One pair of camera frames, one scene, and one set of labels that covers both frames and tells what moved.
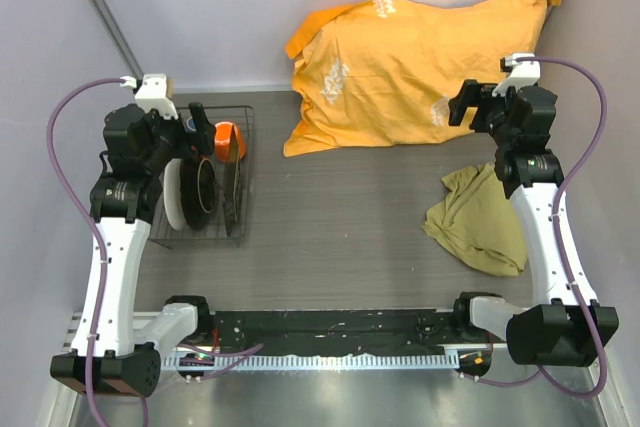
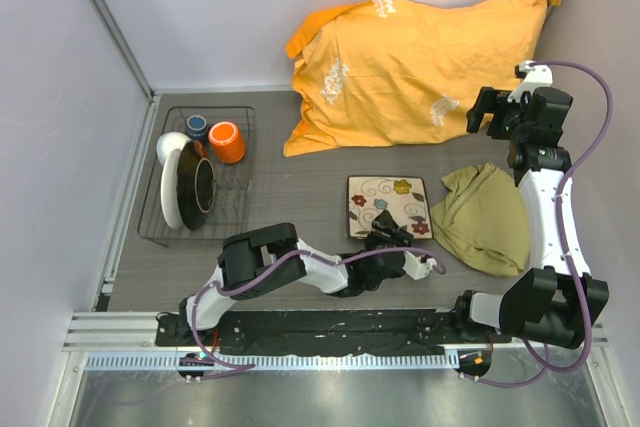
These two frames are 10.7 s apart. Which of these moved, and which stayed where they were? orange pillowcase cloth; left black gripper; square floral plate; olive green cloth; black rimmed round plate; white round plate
Moved: square floral plate; left black gripper
Stayed: orange pillowcase cloth; black rimmed round plate; white round plate; olive green cloth
